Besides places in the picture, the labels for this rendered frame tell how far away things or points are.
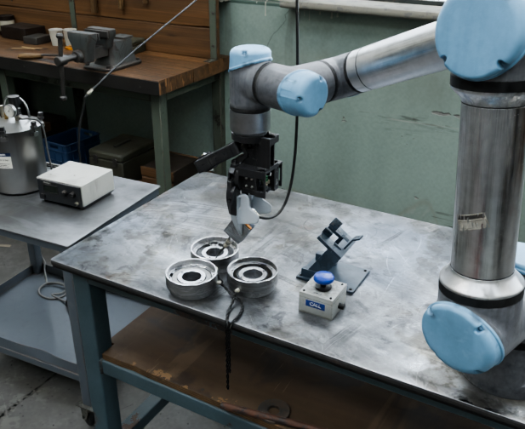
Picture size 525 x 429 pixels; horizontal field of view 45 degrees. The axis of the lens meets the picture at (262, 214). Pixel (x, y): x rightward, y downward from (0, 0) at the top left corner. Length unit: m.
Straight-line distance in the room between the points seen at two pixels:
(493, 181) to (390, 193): 2.09
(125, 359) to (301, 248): 0.49
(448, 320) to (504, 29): 0.39
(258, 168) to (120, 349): 0.63
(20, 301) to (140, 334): 0.92
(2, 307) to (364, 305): 1.52
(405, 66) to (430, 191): 1.85
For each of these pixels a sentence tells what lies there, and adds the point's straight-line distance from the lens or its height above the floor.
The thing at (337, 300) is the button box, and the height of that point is 0.83.
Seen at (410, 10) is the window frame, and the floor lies 1.14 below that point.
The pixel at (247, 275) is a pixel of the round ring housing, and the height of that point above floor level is 0.82.
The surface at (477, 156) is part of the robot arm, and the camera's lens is 0.85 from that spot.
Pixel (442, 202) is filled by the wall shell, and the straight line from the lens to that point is 2.88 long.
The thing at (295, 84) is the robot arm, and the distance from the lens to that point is 1.04.
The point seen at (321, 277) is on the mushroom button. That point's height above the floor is 0.87.
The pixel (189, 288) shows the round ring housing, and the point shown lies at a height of 0.83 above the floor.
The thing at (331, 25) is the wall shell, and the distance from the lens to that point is 2.84.
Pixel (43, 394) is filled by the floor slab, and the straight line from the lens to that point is 2.37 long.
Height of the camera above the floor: 1.51
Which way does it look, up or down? 26 degrees down
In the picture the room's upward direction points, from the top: straight up
